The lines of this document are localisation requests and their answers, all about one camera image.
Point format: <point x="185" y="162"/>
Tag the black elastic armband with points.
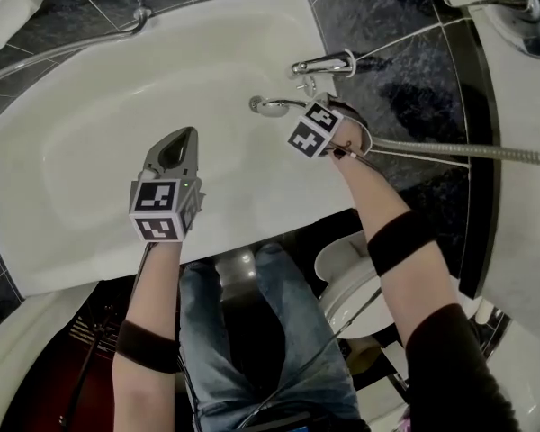
<point x="400" y="241"/>
<point x="146" y="347"/>

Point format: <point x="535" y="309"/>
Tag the person's right forearm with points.
<point x="378" y="196"/>

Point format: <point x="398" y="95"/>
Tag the chrome grab bar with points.
<point x="72" y="47"/>

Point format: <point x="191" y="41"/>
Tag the person's blue jeans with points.
<point x="270" y="331"/>

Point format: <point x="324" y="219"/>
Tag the chrome bathtub spout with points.
<point x="324" y="63"/>

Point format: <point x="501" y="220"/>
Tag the white bathtub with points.
<point x="117" y="151"/>

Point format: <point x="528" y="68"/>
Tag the person's dark jacket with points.
<point x="454" y="367"/>

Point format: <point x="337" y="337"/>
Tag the thin dark wrist tie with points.
<point x="339" y="153"/>

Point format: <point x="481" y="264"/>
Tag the small grey metal part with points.
<point x="272" y="108"/>

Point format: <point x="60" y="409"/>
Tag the white soap dish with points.
<point x="9" y="20"/>

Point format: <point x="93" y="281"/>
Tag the round bathtub drain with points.
<point x="254" y="103"/>

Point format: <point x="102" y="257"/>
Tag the black tripod stand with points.
<point x="100" y="331"/>

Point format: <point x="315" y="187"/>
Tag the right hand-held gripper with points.
<point x="312" y="128"/>

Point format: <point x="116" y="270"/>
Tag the chrome overflow knob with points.
<point x="308" y="86"/>

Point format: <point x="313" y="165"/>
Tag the person's left forearm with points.
<point x="148" y="286"/>

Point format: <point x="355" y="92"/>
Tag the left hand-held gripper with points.
<point x="155" y="196"/>

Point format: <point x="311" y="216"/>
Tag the chrome shower mixer valve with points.
<point x="517" y="11"/>

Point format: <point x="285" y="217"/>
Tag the white toilet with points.
<point x="351" y="281"/>

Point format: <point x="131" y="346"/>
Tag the person's right hand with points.
<point x="348" y="137"/>

